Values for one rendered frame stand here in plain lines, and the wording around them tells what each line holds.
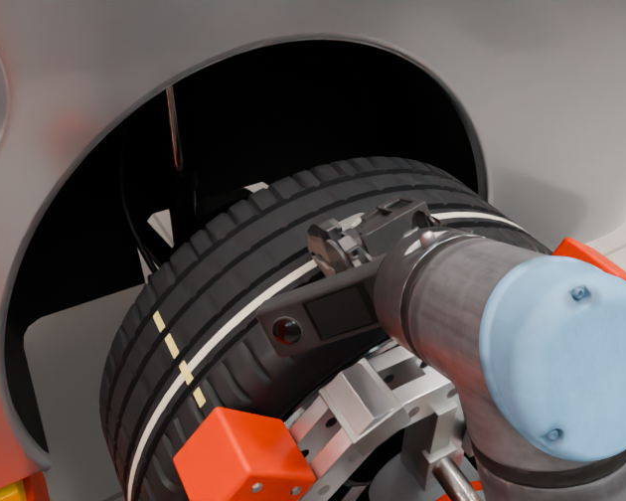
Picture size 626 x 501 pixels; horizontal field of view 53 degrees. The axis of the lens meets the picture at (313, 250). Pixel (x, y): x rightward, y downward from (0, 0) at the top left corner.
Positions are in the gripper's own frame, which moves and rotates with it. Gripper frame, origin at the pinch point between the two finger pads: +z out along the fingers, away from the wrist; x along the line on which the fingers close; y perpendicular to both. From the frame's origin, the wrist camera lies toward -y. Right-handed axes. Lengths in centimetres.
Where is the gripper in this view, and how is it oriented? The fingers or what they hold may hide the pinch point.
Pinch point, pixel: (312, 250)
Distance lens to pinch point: 62.6
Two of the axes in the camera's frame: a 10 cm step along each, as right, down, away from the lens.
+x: -4.1, -8.6, -3.1
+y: 8.5, -4.8, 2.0
